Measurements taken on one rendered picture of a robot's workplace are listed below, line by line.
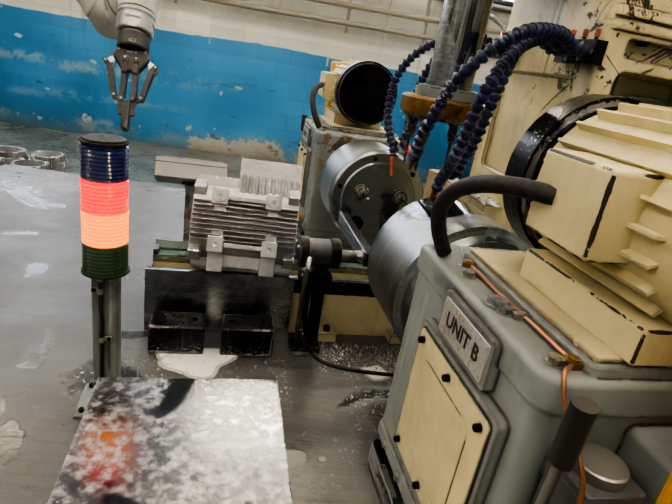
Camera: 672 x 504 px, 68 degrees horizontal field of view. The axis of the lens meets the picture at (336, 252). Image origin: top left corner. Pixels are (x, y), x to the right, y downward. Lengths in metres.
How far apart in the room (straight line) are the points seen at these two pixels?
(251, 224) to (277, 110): 5.64
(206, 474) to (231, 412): 0.10
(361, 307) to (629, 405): 0.70
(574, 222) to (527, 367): 0.12
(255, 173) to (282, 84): 5.54
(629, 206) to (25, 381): 0.88
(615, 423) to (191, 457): 0.43
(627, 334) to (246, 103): 6.28
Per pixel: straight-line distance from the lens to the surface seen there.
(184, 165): 1.27
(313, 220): 1.52
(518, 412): 0.46
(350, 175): 1.25
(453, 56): 1.04
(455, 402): 0.53
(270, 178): 1.00
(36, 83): 7.31
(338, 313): 1.08
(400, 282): 0.75
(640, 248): 0.45
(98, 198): 0.72
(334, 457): 0.82
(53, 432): 0.86
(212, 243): 0.95
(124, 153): 0.71
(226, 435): 0.66
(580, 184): 0.45
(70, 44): 7.10
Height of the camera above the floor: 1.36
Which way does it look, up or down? 21 degrees down
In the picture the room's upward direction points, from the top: 10 degrees clockwise
